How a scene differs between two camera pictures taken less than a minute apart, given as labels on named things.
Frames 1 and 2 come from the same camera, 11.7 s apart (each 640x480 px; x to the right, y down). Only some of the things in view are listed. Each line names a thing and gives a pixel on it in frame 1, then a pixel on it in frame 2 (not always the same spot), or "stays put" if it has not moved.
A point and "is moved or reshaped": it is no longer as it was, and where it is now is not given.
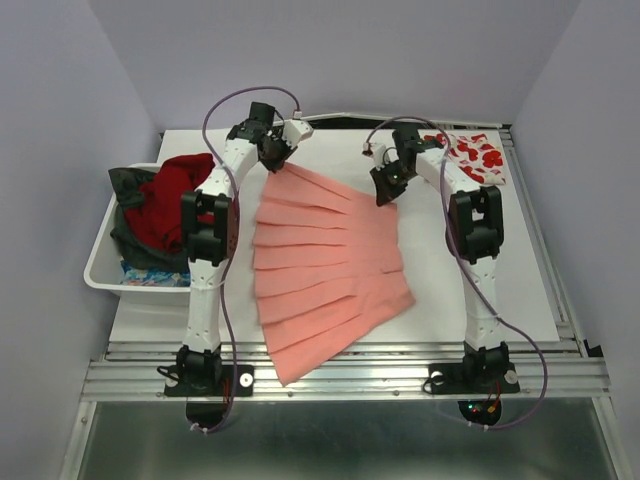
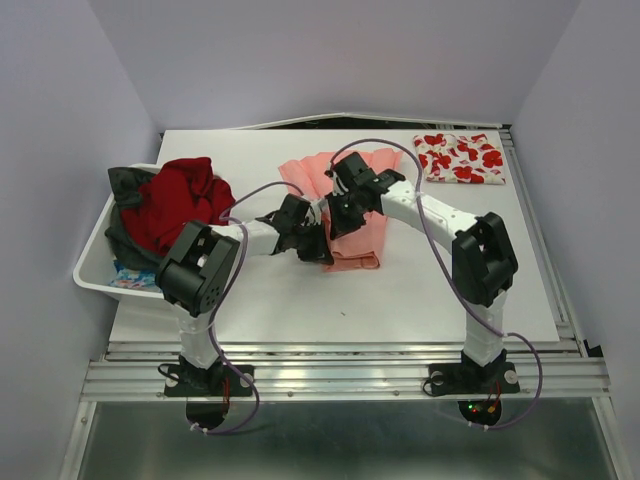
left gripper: (275, 164) to (319, 252)
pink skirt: (327, 263) is moved or reshaped
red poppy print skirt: (478, 154) stays put
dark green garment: (130, 249) stays put
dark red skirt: (155, 213) stays put
